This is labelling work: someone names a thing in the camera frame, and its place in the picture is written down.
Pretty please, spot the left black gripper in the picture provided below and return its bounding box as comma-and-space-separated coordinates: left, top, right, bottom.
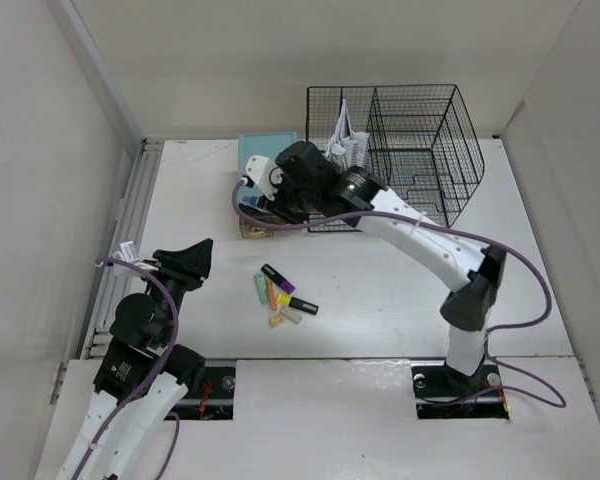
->
140, 238, 212, 345

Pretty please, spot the teal mini drawer cabinet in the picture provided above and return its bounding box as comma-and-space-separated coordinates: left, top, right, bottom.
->
238, 132, 298, 239

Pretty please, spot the white paper booklet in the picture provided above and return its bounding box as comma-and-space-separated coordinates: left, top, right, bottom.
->
325, 100, 369, 170

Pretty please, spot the clear spray bottle blue cap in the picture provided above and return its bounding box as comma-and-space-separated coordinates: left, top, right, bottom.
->
239, 196, 268, 211

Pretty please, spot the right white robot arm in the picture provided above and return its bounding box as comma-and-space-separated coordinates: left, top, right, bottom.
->
247, 141, 506, 394

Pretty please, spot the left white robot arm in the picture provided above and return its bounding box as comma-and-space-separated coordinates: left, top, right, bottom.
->
57, 238, 213, 479

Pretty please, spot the green highlighter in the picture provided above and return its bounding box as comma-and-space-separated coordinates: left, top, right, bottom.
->
254, 272, 268, 305

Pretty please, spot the purple black highlighter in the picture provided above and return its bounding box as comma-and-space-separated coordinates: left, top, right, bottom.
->
261, 264, 295, 294

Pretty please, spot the orange highlighter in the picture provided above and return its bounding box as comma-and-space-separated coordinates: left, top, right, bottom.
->
267, 279, 278, 311

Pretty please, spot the small wooden eraser block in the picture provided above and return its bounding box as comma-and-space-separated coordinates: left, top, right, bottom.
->
268, 313, 286, 328

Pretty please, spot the yellow black highlighter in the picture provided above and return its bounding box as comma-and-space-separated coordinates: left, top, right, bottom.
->
277, 293, 319, 316

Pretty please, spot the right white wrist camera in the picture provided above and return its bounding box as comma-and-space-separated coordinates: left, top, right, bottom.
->
243, 155, 283, 201

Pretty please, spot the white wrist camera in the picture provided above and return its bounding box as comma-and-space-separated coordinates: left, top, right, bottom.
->
243, 155, 283, 201
112, 241, 157, 278

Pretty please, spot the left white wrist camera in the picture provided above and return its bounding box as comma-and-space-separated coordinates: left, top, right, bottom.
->
112, 241, 157, 278

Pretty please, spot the aluminium rail frame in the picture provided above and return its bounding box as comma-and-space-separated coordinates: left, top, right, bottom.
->
77, 139, 164, 360

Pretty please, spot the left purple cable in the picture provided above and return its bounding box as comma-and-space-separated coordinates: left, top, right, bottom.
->
69, 256, 181, 480

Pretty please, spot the purple cable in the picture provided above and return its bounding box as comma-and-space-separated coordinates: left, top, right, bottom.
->
229, 178, 567, 411
69, 256, 181, 480

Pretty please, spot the black wire mesh organizer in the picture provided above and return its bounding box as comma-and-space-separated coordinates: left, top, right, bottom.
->
305, 84, 484, 227

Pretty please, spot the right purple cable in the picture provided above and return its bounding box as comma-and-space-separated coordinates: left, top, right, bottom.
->
229, 178, 567, 411

